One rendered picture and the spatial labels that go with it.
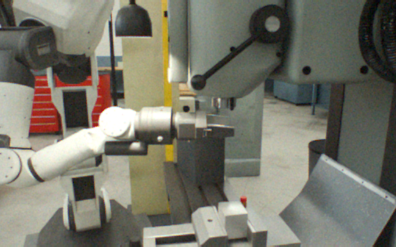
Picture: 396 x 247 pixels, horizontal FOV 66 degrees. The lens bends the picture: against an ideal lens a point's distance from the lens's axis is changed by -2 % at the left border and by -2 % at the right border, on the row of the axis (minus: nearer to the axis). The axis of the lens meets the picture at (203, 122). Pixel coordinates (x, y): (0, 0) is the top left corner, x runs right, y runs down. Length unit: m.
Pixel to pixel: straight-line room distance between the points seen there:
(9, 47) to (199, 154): 0.65
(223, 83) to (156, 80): 1.81
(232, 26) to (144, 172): 2.10
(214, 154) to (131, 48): 1.46
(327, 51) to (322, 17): 0.07
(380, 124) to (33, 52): 0.84
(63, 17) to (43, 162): 0.36
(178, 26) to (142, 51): 1.74
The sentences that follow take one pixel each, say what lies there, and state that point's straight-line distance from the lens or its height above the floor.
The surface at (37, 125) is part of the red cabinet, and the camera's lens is 5.68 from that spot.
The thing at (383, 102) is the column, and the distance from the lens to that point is 0.84.
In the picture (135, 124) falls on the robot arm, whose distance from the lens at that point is 0.71.
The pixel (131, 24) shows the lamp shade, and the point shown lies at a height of 1.45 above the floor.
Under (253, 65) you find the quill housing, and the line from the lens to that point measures 0.62.
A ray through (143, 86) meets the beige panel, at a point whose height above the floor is 1.13.
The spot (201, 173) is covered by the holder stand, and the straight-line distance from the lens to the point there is 1.12.
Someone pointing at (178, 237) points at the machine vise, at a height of 0.99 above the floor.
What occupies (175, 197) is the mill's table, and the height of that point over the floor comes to 0.93.
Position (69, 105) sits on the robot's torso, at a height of 1.20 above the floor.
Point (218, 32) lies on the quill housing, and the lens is 0.60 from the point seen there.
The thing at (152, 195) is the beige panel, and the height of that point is 0.21.
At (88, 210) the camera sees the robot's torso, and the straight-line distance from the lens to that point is 1.44.
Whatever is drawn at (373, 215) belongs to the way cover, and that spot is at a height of 1.03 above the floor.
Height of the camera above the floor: 1.41
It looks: 14 degrees down
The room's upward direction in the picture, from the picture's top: straight up
